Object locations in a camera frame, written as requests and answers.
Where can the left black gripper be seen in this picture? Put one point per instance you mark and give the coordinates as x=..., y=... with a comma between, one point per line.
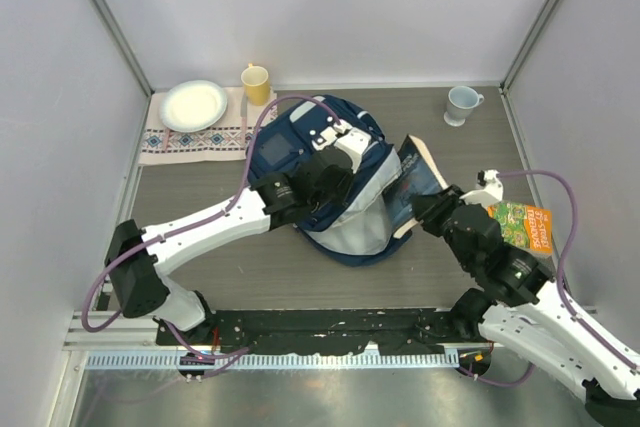
x=341, y=198

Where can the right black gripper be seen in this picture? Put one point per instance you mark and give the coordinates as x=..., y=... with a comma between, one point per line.
x=426, y=206

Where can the dark blue Nineteen Eighty-Four book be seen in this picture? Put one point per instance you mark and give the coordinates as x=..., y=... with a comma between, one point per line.
x=419, y=176

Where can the orange green treehouse book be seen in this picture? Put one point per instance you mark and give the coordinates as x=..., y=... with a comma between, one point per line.
x=524, y=226

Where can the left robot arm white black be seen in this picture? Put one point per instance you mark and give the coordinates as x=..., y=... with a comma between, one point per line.
x=140, y=275

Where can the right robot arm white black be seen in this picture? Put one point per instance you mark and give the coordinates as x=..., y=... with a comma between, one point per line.
x=521, y=305

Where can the patterned cloth placemat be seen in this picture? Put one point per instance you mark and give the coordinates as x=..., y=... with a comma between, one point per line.
x=220, y=142

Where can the yellow mug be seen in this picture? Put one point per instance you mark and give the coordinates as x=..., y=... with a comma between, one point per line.
x=256, y=82

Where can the light blue footed cup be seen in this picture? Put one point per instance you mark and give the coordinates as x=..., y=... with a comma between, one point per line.
x=461, y=102

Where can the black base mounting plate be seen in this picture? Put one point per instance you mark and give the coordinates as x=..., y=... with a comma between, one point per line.
x=335, y=332

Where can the white paper plate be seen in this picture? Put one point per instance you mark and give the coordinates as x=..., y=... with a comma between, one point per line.
x=193, y=106

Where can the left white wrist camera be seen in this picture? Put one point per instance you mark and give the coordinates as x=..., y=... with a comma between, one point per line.
x=351, y=140

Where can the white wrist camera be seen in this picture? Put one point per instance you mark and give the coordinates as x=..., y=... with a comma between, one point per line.
x=351, y=140
x=489, y=190

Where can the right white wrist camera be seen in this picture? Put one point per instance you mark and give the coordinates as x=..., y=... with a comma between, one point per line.
x=489, y=190

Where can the pink handled table knife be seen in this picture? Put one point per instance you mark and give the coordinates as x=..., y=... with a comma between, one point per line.
x=244, y=121

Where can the white slotted cable duct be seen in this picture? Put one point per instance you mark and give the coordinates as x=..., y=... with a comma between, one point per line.
x=369, y=359

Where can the pink handled fork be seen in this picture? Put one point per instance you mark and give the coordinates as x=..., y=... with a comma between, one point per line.
x=167, y=133

